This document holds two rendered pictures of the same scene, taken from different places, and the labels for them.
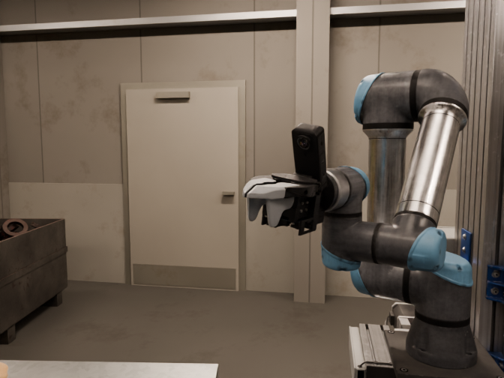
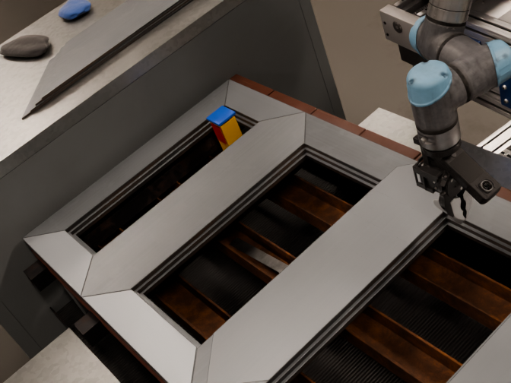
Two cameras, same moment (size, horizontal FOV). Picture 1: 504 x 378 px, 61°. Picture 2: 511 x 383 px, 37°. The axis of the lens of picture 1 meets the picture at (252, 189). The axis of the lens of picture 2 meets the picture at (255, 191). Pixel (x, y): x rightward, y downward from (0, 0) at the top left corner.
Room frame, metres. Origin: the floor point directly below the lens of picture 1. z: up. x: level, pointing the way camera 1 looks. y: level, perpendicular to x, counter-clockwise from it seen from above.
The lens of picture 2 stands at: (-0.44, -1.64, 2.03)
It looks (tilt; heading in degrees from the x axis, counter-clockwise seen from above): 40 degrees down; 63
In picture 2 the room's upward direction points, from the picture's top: 24 degrees counter-clockwise
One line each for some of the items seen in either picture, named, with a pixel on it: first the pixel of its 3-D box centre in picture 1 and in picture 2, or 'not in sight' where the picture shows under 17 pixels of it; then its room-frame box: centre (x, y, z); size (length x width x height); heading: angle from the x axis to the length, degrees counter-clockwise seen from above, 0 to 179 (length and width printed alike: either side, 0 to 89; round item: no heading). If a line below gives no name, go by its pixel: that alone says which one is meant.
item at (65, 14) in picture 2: not in sight; (74, 9); (0.36, 0.57, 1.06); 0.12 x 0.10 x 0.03; 90
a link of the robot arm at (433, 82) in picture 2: not in sight; (433, 96); (0.34, -0.88, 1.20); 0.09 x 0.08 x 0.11; 161
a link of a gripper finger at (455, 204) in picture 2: not in sight; (446, 207); (0.32, -0.88, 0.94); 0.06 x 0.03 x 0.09; 88
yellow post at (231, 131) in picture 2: not in sight; (233, 145); (0.34, -0.11, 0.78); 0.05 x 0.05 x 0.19; 88
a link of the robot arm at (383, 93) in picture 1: (387, 187); not in sight; (1.03, -0.32, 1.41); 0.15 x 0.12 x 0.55; 54
